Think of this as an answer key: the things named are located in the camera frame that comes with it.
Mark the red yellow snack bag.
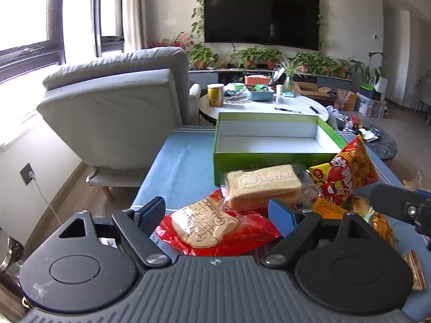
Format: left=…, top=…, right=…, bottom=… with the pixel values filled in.
left=309, top=135, right=379, bottom=206

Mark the beige curtain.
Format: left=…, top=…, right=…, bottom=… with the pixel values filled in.
left=121, top=0, right=152, bottom=52

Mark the trailing vine plant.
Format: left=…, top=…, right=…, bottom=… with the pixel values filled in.
left=190, top=0, right=329, bottom=49

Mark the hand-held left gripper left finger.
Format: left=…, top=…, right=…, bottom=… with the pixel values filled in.
left=58, top=196, right=171, bottom=270

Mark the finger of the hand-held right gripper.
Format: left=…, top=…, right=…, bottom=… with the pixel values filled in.
left=367, top=183, right=431, bottom=238

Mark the green cardboard box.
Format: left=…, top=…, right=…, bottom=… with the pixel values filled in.
left=213, top=112, right=349, bottom=186

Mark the grey wall socket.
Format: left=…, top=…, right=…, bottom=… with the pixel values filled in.
left=19, top=163, right=37, bottom=185

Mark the white round table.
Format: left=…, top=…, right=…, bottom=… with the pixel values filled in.
left=199, top=92, right=329, bottom=125

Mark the brown cardboard box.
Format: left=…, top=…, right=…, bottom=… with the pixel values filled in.
left=294, top=81, right=332, bottom=101

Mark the red round cookie packet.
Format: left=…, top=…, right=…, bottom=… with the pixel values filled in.
left=158, top=188, right=281, bottom=256

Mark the blue tray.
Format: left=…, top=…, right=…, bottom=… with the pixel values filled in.
left=245, top=86, right=275, bottom=101

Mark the grey armchair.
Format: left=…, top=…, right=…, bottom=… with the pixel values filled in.
left=36, top=46, right=201, bottom=189

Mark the orange label clear packet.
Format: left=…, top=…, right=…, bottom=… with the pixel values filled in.
left=296, top=197, right=349, bottom=221

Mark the window with dark frame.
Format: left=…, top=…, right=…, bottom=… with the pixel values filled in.
left=0, top=0, right=123, bottom=85

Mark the clear sliced bread packet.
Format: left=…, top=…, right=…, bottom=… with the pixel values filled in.
left=219, top=163, right=319, bottom=211

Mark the grey television cabinet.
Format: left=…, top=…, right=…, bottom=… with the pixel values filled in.
left=189, top=69, right=352, bottom=91

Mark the clear storage box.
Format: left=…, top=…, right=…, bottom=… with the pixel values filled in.
left=356, top=92, right=388, bottom=118

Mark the dark marble round table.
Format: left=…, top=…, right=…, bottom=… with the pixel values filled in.
left=337, top=114, right=398, bottom=161

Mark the potted green plant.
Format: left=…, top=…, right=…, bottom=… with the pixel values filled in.
left=188, top=42, right=217, bottom=71
left=229, top=47, right=260, bottom=69
left=293, top=52, right=338, bottom=76
left=259, top=49, right=282, bottom=70

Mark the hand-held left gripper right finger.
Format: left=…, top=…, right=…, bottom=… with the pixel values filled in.
left=261, top=198, right=374, bottom=270

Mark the tall large-leaf plant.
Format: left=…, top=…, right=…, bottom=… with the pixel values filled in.
left=350, top=52, right=387, bottom=91

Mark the shiny metal bin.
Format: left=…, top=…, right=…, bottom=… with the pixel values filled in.
left=0, top=236, right=25, bottom=280

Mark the beige brown snack packet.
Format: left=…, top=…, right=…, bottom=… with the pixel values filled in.
left=402, top=251, right=427, bottom=292

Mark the glass vase with plant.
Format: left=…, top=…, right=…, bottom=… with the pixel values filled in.
left=281, top=57, right=304, bottom=97

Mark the yellow canister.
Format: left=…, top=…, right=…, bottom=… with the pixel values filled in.
left=207, top=83, right=225, bottom=107

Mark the blue striped tablecloth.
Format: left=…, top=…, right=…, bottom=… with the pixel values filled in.
left=130, top=125, right=431, bottom=323

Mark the red flower plant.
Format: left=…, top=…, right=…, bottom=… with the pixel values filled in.
left=148, top=32, right=190, bottom=50

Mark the black flat television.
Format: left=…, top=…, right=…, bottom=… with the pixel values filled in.
left=203, top=0, right=320, bottom=52

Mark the orange box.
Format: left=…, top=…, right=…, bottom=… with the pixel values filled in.
left=244, top=75, right=272, bottom=86

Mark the clear plastic bag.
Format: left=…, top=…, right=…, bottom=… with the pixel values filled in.
left=402, top=171, right=431, bottom=191

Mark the yellow cracker bag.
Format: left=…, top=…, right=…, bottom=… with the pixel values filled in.
left=350, top=195, right=397, bottom=250

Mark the white power cable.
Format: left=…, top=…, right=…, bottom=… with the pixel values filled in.
left=32, top=174, right=64, bottom=225

